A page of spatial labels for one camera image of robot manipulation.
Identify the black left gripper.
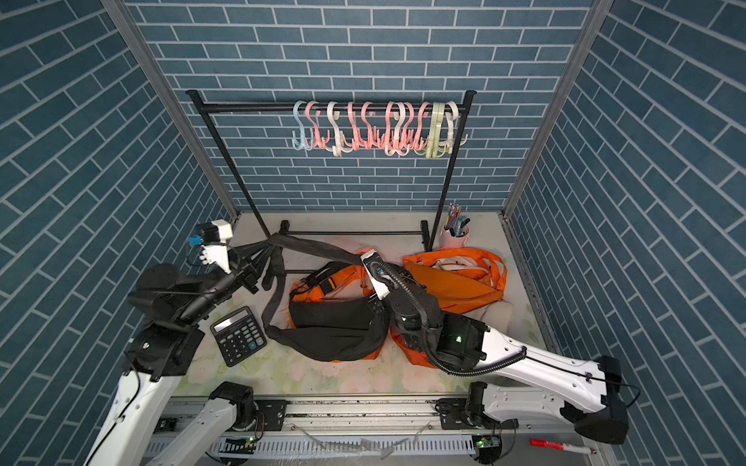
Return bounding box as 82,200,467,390
174,239,272,329

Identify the dark orange zip bag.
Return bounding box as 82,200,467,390
288,249,386,362

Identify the beige bag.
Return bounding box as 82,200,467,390
464,300,514,334

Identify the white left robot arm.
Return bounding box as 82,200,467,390
85,242,271,465

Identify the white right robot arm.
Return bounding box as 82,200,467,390
364,256,629,445

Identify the light blue hook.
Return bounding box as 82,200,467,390
291,100,312,151

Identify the pink hook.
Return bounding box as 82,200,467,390
400,103,415,153
361,101,378,150
411,102,429,151
347,102,363,151
304,101,330,151
379,101,394,156

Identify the white hook left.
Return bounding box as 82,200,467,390
326,101,352,157

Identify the white hook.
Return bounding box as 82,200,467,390
326,101,352,157
390,102,407,155

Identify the white hook middle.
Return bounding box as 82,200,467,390
390,102,407,155

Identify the green hook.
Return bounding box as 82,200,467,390
425,102,445,159

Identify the white hook right end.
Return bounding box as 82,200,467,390
444,101,460,153

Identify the black calculator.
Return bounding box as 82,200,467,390
210,306,267,367

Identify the pink metal pen bucket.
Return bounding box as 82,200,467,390
440,203,470,249

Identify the black clothes rack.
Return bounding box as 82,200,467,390
186,89,478,252

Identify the red white marker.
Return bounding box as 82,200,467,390
530,439,596,456

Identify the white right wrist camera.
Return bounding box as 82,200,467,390
361,250,394,301

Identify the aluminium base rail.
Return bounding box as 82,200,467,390
104,393,619,466

